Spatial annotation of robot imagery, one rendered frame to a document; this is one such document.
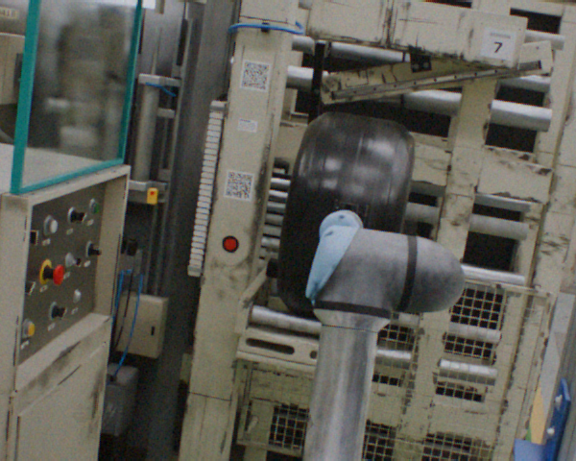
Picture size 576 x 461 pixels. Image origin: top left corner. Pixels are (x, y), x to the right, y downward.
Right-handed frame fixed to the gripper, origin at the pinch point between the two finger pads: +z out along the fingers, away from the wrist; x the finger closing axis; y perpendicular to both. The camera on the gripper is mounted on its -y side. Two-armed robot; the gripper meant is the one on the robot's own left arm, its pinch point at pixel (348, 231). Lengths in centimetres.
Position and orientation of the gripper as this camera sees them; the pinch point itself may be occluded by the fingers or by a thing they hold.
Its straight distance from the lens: 200.5
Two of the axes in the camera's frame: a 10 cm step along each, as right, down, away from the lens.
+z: 1.3, -0.6, 9.9
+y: 1.7, -9.8, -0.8
